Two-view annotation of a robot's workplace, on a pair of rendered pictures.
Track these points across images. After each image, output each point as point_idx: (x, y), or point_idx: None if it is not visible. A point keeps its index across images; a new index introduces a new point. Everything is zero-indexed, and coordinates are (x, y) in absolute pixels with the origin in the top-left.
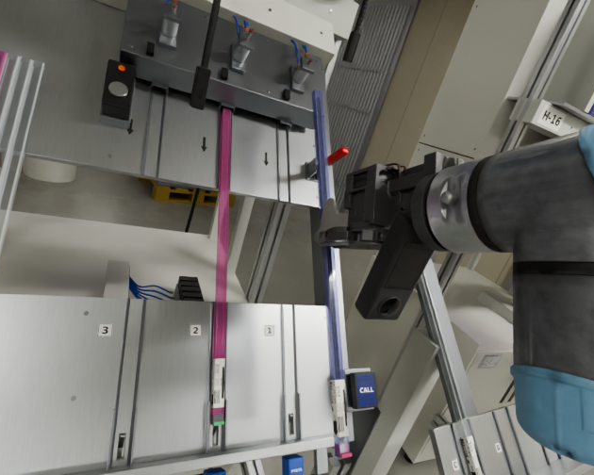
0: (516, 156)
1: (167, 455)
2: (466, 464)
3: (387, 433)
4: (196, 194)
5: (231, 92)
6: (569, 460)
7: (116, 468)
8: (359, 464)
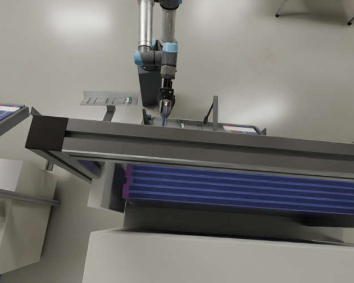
0: (175, 60)
1: (191, 123)
2: (129, 101)
3: None
4: None
5: None
6: (90, 95)
7: (199, 122)
8: None
